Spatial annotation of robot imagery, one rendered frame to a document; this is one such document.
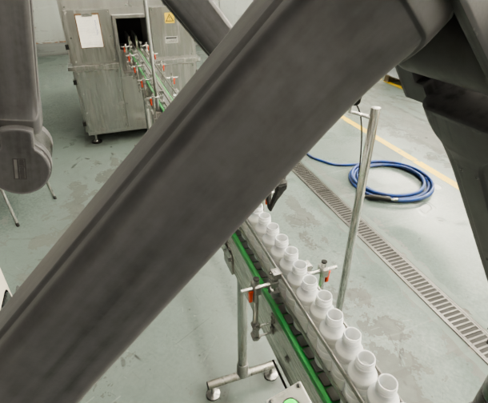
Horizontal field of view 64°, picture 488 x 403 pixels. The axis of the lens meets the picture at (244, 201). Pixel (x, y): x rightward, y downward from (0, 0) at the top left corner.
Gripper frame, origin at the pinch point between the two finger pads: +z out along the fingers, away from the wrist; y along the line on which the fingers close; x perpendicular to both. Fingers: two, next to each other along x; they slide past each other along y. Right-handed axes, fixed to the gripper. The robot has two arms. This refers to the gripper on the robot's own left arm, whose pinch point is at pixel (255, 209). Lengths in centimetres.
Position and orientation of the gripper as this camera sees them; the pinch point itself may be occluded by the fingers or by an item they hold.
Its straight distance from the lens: 79.1
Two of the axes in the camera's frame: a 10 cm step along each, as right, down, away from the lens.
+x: 3.4, 5.1, -7.9
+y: -9.4, 1.9, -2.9
